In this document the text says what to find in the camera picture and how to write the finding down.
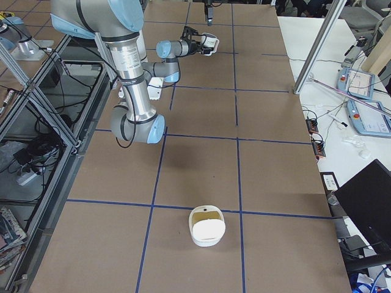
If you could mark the white lidded container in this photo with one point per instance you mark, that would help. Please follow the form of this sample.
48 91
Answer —
206 225

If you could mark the lower blue teach pendant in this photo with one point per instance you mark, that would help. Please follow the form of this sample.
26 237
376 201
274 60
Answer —
368 122

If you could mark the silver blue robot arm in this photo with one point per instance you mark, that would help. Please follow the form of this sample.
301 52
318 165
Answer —
119 24

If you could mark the black marker pen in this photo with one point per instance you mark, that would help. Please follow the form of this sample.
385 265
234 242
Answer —
335 118

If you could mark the upper blue teach pendant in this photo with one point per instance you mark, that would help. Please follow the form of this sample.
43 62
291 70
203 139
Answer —
357 83

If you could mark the thin metal rod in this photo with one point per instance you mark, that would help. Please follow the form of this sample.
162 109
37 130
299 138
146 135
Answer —
387 114

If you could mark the upper orange circuit board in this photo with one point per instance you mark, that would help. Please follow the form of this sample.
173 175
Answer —
312 125

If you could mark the black laptop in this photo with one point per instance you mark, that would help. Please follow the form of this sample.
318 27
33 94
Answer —
365 198

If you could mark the blue teach pendant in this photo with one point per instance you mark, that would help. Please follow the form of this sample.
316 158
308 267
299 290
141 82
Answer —
357 83
368 122

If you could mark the stack of books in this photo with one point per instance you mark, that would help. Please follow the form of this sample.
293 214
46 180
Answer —
12 238

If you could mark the white mug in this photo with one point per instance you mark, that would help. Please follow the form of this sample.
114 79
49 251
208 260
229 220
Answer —
212 45

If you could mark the orange circuit board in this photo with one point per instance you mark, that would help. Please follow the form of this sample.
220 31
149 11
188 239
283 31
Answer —
312 125
318 148

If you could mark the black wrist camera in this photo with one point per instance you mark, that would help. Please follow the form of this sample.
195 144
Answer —
188 33

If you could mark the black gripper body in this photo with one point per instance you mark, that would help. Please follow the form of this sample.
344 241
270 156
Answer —
193 47

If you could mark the white power strip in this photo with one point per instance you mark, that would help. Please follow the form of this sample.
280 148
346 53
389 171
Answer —
27 177

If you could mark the aluminium frame post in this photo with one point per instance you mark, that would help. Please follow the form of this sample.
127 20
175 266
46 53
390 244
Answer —
325 29

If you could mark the lower orange circuit board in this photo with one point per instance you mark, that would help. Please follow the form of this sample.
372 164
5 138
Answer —
318 148

